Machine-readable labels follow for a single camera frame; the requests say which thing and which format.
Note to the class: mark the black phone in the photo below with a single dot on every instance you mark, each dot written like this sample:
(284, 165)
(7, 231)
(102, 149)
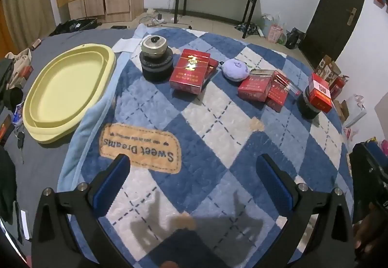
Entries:
(118, 27)

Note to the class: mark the beige cloth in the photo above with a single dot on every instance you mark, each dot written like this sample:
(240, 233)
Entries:
(19, 63)

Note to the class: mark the dark brown door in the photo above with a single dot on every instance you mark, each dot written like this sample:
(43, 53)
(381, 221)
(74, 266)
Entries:
(330, 13)

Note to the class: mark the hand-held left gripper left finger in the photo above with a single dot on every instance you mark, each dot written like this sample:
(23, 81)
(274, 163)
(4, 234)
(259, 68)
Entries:
(113, 183)

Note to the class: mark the red box with white label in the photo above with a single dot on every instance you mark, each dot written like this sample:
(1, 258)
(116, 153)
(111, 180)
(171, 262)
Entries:
(319, 93)

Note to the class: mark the printed cardboard boxes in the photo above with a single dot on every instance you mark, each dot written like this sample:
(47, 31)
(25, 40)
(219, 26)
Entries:
(329, 69)

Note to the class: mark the blue plaid fleece blanket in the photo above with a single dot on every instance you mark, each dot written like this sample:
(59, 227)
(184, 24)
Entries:
(212, 122)

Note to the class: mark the orange wooden door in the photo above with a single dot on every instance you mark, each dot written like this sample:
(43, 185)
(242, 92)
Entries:
(4, 31)

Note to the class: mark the bunch of keys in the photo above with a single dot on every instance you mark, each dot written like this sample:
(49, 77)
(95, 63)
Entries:
(20, 139)

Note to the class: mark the round metal tin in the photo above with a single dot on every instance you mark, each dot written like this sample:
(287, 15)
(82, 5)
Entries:
(154, 45)

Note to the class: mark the person's right hand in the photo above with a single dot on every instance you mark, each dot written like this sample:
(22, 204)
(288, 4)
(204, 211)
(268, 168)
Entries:
(372, 234)

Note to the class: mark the purple plush toy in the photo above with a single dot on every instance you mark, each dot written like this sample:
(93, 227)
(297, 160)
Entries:
(235, 69)

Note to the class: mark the red carton with silver end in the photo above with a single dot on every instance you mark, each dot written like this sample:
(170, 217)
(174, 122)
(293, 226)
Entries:
(254, 87)

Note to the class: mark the beige curtain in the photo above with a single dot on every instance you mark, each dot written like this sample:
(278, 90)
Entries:
(27, 13)

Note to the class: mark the white cloth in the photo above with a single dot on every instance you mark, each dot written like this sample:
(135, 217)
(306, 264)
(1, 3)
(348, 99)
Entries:
(125, 43)

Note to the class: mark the dark clothes pile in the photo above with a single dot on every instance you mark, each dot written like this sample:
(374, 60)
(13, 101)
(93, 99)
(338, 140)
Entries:
(7, 86)

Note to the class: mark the black bag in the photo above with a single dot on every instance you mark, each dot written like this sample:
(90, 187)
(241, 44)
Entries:
(294, 38)

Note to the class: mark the dark patterned cloth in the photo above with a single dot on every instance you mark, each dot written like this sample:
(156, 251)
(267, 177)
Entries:
(247, 28)

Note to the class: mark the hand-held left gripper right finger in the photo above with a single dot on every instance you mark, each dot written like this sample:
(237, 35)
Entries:
(272, 183)

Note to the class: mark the pink paper bag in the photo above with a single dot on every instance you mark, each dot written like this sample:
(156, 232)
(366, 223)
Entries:
(275, 33)

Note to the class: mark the grey bed sheet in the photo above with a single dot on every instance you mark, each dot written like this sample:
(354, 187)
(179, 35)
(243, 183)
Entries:
(45, 165)

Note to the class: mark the small brown box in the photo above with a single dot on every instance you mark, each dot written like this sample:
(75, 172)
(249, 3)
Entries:
(35, 43)

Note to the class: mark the large red cigarette carton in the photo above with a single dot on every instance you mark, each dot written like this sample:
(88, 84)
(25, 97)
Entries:
(188, 74)

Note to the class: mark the yellow plastic basin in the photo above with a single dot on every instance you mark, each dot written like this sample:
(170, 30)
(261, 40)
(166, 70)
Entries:
(60, 89)

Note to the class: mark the white plastic bag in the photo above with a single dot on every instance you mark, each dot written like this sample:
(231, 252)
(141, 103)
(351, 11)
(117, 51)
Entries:
(354, 110)

